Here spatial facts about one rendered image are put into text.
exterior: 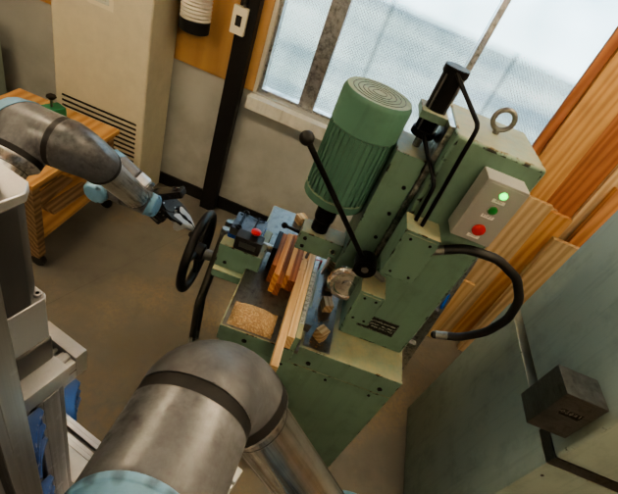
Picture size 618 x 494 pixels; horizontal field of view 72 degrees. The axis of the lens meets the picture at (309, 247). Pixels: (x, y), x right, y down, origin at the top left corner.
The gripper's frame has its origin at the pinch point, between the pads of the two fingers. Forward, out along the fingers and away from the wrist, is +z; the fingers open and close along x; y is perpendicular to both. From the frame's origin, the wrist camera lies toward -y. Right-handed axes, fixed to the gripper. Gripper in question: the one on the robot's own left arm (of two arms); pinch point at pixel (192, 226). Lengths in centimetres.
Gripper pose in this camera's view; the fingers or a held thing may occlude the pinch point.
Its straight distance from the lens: 154.8
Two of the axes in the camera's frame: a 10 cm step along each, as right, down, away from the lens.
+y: -7.4, 4.4, 5.0
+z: 6.5, 6.7, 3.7
